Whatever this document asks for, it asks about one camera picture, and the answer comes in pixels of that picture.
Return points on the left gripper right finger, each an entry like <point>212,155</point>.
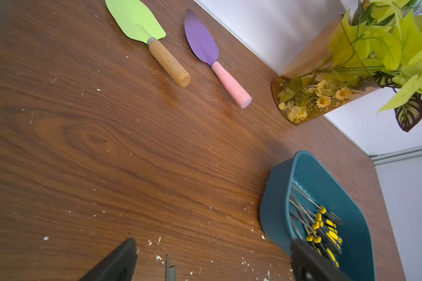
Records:
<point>308,265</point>

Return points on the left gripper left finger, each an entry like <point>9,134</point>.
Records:
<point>119,265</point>

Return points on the file tool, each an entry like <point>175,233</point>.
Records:
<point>322,238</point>
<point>325,212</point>
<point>167,271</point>
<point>296,215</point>
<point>319,229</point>
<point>173,274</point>
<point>315,220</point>
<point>332,258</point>

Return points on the teal plastic storage box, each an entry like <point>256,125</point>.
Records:
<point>310,182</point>

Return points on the amber vase with plants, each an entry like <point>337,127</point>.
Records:
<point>378,46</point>

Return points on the purple toy shovel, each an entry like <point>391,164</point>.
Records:
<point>205,49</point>

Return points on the green toy shovel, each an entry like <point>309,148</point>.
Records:
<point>138,23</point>

